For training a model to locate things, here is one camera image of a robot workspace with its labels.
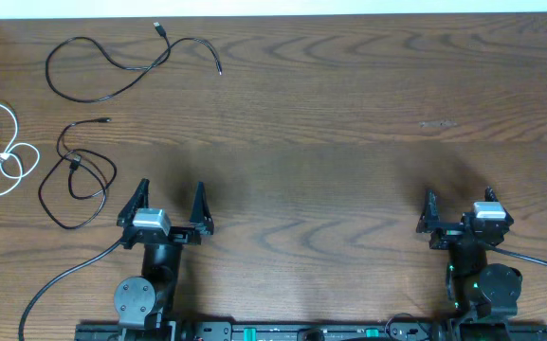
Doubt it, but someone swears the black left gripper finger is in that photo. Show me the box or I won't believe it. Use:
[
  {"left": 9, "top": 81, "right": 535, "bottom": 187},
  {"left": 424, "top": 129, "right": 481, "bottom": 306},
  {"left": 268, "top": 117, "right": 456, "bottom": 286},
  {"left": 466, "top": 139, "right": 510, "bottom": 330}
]
[
  {"left": 190, "top": 182, "right": 214, "bottom": 236},
  {"left": 117, "top": 178, "right": 150, "bottom": 227}
]

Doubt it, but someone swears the white usb cable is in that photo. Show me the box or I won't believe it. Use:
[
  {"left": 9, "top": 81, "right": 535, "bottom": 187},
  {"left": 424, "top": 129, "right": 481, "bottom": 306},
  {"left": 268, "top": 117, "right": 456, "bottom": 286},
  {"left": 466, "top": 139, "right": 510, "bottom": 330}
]
[{"left": 0, "top": 100, "right": 42, "bottom": 198}]

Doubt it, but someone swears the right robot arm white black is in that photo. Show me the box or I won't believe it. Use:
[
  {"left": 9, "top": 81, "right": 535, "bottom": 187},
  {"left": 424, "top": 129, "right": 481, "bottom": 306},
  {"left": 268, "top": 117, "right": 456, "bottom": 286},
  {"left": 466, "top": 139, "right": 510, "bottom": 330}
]
[{"left": 416, "top": 188, "right": 547, "bottom": 341}]

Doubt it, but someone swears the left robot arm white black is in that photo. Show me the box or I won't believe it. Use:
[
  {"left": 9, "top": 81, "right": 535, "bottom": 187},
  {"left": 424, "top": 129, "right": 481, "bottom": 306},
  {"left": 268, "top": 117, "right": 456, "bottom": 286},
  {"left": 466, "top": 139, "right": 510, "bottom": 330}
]
[{"left": 114, "top": 178, "right": 214, "bottom": 340}]

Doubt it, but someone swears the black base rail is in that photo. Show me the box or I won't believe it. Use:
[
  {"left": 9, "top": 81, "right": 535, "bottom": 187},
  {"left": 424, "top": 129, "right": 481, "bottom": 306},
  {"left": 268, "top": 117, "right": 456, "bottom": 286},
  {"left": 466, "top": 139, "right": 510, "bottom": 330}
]
[{"left": 74, "top": 314, "right": 547, "bottom": 341}]

